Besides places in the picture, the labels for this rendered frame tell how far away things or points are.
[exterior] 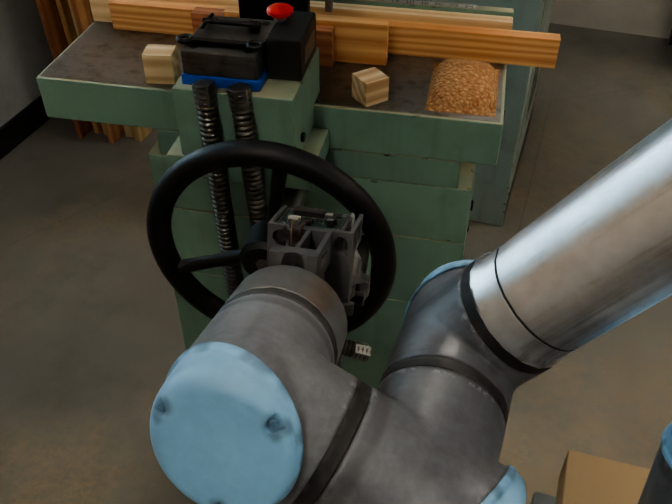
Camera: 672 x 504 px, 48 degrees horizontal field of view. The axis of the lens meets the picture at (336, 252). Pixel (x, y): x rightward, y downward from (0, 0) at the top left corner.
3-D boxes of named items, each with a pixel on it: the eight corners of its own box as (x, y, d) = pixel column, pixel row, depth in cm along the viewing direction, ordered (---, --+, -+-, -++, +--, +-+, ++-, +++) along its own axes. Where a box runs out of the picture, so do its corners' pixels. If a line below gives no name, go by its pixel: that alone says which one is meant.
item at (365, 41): (226, 51, 104) (222, 11, 100) (230, 47, 105) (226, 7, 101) (385, 66, 100) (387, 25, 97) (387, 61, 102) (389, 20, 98)
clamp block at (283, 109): (178, 155, 90) (167, 87, 84) (213, 99, 100) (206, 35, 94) (299, 169, 88) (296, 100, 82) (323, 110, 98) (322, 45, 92)
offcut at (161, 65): (146, 83, 97) (141, 54, 94) (152, 72, 99) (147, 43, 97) (175, 84, 97) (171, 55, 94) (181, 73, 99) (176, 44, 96)
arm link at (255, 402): (260, 557, 43) (106, 468, 42) (308, 432, 54) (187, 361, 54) (340, 442, 39) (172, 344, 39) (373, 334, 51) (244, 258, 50)
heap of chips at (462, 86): (424, 110, 92) (426, 89, 90) (434, 63, 101) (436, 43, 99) (495, 117, 91) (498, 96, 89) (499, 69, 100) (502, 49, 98)
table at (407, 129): (8, 156, 95) (-6, 114, 91) (109, 48, 118) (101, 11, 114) (496, 213, 86) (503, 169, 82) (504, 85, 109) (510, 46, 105)
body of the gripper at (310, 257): (368, 212, 65) (344, 261, 54) (360, 302, 68) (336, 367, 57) (282, 201, 66) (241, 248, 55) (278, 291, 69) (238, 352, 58)
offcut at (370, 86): (373, 89, 96) (374, 66, 94) (388, 100, 94) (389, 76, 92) (351, 96, 94) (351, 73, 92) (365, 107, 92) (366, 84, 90)
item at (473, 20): (93, 21, 111) (85, -13, 108) (99, 15, 113) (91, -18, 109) (507, 57, 102) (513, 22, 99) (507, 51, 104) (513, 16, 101)
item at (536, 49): (113, 29, 109) (108, 2, 106) (119, 23, 111) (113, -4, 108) (554, 68, 100) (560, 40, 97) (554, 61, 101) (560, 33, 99)
